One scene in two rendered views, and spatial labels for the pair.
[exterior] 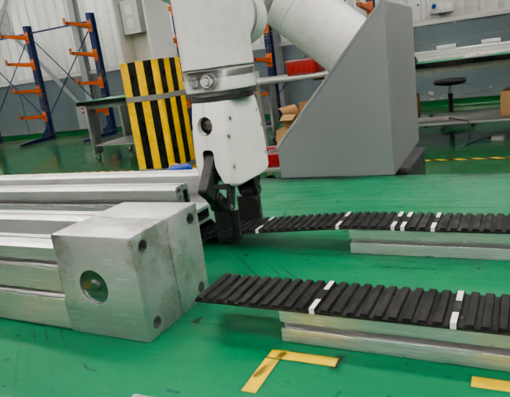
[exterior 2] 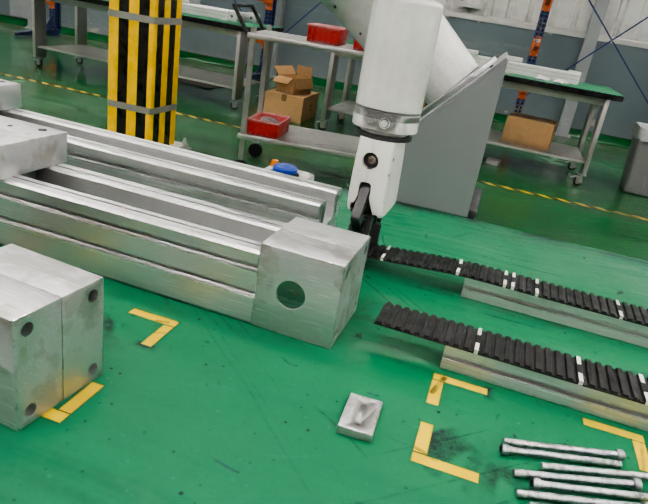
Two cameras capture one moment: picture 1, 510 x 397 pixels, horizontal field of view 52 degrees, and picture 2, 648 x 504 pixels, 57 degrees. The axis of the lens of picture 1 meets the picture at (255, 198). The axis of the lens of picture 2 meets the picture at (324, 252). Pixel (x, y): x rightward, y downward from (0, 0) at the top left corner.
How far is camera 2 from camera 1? 0.29 m
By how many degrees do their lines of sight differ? 15
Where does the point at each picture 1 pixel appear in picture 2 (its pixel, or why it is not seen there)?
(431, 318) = (564, 374)
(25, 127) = not seen: outside the picture
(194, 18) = (393, 65)
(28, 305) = (208, 293)
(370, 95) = (468, 141)
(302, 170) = not seen: hidden behind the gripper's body
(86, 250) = (296, 265)
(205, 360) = (385, 372)
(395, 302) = (535, 356)
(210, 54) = (396, 101)
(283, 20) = not seen: hidden behind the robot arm
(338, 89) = (440, 126)
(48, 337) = (231, 326)
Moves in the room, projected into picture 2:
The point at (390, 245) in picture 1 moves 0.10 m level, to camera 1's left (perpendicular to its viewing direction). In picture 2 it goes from (496, 298) to (423, 293)
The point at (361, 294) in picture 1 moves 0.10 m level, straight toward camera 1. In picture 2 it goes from (508, 345) to (539, 406)
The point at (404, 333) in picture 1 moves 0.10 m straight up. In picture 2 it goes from (541, 380) to (573, 290)
